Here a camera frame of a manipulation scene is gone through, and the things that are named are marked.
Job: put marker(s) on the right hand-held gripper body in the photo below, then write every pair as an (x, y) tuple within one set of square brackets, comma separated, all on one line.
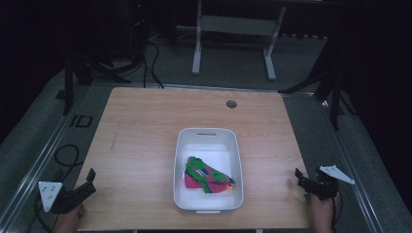
[(327, 186)]

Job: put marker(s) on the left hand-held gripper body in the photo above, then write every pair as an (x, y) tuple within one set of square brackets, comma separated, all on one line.
[(55, 196)]

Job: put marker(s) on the colourful green pink cloth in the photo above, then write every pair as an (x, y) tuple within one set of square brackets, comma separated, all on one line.
[(207, 178)]

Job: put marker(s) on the white plastic bin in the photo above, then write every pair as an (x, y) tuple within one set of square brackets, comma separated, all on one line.
[(207, 197)]

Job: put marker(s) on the person's left hand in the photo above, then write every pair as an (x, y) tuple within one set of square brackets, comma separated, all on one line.
[(69, 220)]

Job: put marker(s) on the person's right hand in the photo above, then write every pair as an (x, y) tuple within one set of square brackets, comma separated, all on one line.
[(322, 213)]

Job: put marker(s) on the black floor marking tape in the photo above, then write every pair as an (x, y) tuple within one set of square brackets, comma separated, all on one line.
[(81, 121)]

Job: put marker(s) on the black tripod stand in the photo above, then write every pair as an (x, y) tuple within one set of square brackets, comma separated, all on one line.
[(330, 84), (77, 68)]

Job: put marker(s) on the white metal desk frame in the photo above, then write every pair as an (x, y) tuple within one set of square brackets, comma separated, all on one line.
[(236, 26)]

